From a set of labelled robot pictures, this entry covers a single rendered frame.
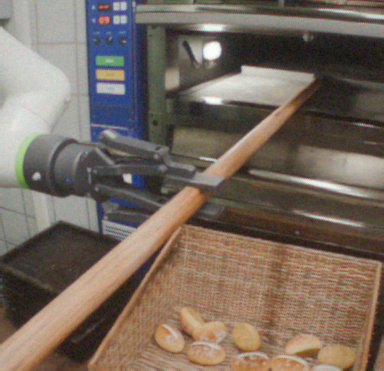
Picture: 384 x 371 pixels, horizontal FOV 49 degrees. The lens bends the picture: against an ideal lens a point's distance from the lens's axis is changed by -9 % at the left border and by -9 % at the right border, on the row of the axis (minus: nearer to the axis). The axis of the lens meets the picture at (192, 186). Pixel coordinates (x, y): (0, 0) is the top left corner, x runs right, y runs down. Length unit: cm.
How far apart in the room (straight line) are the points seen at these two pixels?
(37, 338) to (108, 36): 96
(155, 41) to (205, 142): 29
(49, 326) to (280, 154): 86
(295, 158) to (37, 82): 64
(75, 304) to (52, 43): 108
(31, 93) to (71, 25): 58
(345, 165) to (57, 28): 88
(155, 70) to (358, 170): 56
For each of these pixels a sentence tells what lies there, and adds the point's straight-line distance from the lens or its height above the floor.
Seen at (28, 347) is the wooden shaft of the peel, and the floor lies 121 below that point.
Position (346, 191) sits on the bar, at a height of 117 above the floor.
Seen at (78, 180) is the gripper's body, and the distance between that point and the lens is 64.
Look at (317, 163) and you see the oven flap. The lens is 111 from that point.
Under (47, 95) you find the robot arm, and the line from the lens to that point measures 77.
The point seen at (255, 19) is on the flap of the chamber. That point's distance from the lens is 91.
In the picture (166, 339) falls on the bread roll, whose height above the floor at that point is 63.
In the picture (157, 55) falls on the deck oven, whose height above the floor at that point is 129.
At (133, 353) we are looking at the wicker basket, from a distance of 117.
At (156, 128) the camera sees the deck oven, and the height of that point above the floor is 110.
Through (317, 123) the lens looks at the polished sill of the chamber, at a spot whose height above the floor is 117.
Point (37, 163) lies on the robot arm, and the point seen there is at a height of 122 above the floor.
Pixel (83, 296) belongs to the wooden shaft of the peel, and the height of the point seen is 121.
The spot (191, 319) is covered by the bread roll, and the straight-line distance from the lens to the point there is 122.
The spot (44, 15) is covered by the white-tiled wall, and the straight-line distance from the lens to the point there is 139.
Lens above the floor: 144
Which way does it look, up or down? 23 degrees down
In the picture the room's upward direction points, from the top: straight up
